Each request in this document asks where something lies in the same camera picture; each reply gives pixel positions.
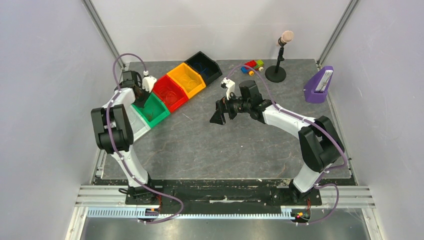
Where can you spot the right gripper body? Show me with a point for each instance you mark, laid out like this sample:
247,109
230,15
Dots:
226,109

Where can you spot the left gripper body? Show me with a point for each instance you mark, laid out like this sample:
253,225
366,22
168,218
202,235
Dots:
141,100

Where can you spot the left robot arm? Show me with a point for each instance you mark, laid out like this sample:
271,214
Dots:
114,134

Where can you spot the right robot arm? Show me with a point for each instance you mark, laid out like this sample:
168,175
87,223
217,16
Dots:
319,141

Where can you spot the green bin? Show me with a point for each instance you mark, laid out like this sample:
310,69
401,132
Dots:
154,111

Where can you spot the red bin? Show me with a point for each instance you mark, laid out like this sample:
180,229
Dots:
170,93

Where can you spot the white bin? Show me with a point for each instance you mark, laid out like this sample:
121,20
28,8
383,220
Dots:
138,125

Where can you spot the toy brick car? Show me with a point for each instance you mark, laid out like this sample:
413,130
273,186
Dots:
257,65

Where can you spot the black bin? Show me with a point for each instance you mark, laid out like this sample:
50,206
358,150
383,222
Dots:
207,68

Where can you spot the yellow bin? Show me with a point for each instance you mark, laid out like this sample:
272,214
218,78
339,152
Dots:
188,79

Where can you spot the microphone on stand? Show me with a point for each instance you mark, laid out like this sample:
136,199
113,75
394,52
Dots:
276,73

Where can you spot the purple metronome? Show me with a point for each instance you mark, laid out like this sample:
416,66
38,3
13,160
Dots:
316,89

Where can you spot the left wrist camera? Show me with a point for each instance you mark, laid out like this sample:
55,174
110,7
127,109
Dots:
148,81

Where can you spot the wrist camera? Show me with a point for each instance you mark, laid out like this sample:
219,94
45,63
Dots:
148,81
229,86

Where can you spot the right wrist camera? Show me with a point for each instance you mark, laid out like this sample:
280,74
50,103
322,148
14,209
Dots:
229,86

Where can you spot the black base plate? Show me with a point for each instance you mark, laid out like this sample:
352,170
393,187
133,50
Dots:
220,196

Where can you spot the slotted cable duct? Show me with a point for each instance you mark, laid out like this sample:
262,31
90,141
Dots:
143,213

